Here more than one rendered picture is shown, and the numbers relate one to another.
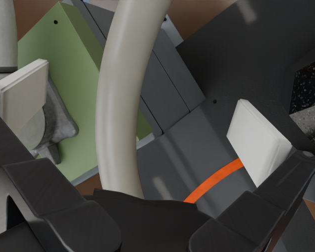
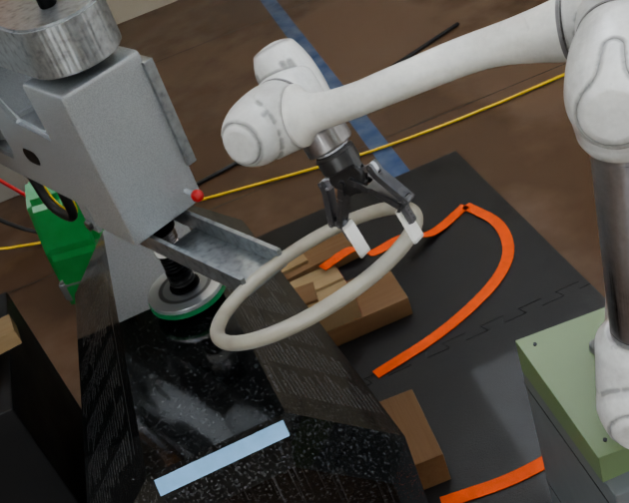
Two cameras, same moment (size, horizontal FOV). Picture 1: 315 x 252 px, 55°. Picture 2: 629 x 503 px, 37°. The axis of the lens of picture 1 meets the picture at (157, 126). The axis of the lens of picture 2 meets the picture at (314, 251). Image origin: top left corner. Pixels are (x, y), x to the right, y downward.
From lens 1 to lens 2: 1.64 m
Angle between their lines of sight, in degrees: 56
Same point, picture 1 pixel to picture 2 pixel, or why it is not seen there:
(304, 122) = (389, 425)
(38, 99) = (414, 230)
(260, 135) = (351, 235)
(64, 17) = (591, 442)
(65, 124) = not seen: hidden behind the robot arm
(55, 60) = not seen: hidden behind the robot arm
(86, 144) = (580, 335)
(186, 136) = not seen: outside the picture
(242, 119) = (360, 247)
